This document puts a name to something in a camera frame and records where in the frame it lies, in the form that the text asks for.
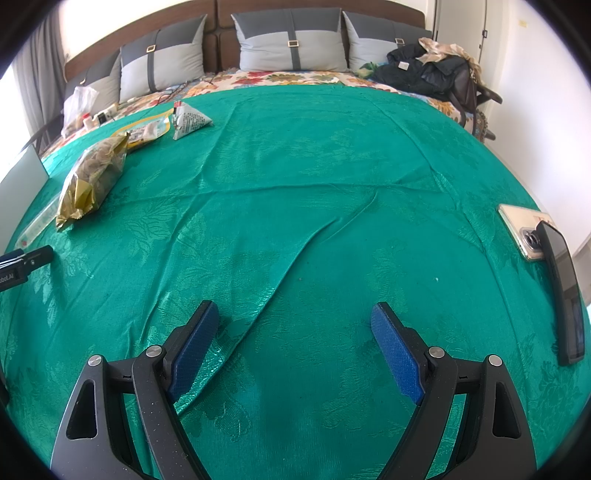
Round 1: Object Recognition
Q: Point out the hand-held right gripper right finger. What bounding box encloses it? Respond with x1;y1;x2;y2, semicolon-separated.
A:
370;302;539;480

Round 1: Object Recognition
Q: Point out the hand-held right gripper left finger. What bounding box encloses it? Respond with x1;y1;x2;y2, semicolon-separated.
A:
48;300;220;480

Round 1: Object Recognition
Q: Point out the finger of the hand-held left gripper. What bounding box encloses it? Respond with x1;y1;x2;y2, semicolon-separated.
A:
0;246;54;273

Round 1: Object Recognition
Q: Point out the white storage box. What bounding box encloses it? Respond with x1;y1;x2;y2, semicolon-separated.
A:
0;147;49;204

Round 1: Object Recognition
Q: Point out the clear plastic packet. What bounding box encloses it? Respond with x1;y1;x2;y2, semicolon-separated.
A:
14;191;65;250

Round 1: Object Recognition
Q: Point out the clear gold snack bag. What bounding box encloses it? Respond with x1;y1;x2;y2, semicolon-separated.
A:
55;134;130;232

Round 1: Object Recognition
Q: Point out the dark wooden chair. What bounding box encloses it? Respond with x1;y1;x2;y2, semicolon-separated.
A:
28;115;65;153

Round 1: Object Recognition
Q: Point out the clear plastic bag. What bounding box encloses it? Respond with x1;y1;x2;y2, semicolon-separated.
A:
62;85;100;134

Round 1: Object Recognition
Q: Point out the yellow-edged clear packet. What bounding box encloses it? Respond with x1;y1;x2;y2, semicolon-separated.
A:
111;111;172;153

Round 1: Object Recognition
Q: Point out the green blanket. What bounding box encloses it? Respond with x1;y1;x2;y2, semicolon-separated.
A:
0;83;591;480

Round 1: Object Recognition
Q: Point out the black phone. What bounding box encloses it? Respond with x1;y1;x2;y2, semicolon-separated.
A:
536;220;587;367

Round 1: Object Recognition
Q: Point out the beige phone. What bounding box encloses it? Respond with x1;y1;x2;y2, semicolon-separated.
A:
497;203;555;262

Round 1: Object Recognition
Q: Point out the triangular printed snack packet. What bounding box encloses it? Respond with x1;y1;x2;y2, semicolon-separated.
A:
172;100;214;141

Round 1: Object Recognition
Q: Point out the grey curtain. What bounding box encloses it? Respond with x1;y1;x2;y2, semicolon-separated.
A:
14;0;70;130

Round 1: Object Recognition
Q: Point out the black chair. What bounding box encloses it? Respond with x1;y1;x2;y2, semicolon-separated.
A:
462;83;504;141

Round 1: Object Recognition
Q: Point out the brown handbag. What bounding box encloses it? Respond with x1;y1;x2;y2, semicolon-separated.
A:
443;58;483;114

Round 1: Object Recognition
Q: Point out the dark jacket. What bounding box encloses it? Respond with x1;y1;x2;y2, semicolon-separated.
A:
372;44;467;100

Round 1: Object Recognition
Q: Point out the floral bedsheet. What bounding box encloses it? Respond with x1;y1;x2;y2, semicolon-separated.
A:
39;69;485;153

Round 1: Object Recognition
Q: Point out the brown headboard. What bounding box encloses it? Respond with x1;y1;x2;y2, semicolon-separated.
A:
65;0;426;79

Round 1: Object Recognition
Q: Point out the beige patterned cloth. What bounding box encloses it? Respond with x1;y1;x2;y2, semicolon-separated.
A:
418;37;481;70

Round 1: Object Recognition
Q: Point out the white wardrobe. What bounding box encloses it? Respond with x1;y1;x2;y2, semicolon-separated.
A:
434;0;490;84

